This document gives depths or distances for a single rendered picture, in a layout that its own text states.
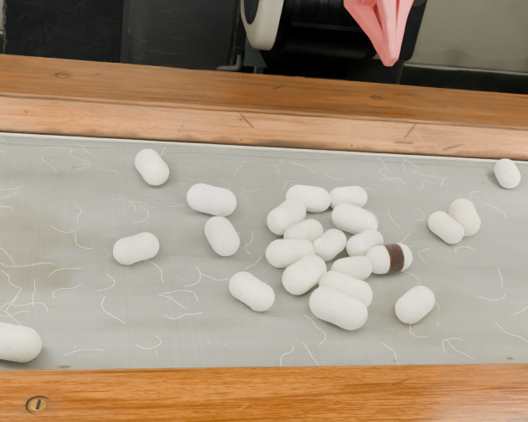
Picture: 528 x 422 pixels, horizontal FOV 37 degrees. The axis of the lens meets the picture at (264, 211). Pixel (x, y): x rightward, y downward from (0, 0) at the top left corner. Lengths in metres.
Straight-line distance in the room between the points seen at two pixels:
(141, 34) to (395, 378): 1.09
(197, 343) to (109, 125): 0.27
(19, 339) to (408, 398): 0.21
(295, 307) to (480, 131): 0.34
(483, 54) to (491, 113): 2.21
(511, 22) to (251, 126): 2.38
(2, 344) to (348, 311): 0.20
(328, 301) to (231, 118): 0.26
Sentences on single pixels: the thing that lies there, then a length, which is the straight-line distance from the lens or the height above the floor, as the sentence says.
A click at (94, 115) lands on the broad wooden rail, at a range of 0.69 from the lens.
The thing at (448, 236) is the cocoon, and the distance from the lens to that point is 0.62.
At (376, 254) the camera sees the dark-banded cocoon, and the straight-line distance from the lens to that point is 0.56.
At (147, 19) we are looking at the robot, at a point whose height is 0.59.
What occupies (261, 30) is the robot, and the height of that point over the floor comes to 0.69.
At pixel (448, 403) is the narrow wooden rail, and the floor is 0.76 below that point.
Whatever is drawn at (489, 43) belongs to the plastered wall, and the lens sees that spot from 3.03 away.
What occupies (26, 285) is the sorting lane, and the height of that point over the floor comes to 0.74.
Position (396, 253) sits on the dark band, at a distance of 0.56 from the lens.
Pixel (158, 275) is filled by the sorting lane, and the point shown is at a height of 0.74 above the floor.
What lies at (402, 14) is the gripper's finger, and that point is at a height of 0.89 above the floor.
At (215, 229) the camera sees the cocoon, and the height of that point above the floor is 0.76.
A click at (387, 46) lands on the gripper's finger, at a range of 0.63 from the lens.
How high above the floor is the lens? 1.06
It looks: 31 degrees down
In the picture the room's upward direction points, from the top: 10 degrees clockwise
